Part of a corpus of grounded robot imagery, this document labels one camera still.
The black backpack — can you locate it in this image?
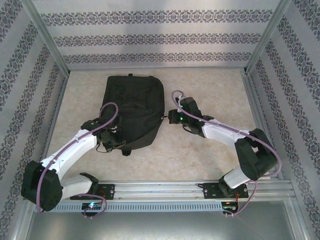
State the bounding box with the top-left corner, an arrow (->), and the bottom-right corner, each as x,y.
99,73 -> 168,157

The grey metal sheet panel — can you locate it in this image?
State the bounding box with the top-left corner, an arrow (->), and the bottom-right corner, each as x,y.
24,199 -> 305,240

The aluminium wall base strip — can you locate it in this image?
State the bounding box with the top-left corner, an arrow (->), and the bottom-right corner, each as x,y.
67,66 -> 247,72

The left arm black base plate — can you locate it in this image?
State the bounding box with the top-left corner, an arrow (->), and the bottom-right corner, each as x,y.
69,183 -> 116,201

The aluminium table side rail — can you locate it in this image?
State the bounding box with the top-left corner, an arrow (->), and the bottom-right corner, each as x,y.
34,71 -> 70,182
239,69 -> 286,181

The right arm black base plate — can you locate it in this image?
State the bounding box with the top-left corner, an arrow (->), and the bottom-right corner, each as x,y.
202,181 -> 250,200

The aluminium mounting rail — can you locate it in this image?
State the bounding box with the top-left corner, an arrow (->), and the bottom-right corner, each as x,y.
23,179 -> 293,201

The slotted grey cable duct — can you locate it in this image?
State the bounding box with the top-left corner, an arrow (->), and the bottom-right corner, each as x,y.
33,201 -> 223,213

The aluminium frame post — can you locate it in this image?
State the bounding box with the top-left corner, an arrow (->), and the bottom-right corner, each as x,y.
244,0 -> 293,75
21,0 -> 71,76

